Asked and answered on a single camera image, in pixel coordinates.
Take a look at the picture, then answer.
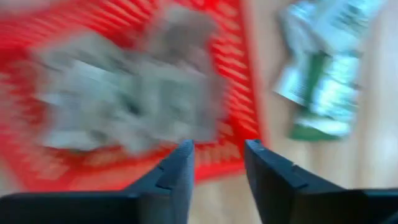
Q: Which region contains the green white sachet packet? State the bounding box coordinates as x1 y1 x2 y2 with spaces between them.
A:
139 5 228 94
124 77 228 144
277 0 387 63
287 113 354 142
272 52 363 121
29 32 175 154

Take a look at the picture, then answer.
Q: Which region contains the red plastic basket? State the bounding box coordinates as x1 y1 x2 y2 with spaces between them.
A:
0 0 265 192

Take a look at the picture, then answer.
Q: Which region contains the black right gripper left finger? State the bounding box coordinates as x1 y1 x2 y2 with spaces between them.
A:
0 139 196 224

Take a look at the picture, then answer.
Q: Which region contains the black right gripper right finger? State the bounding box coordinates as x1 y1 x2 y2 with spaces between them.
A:
243 139 398 224

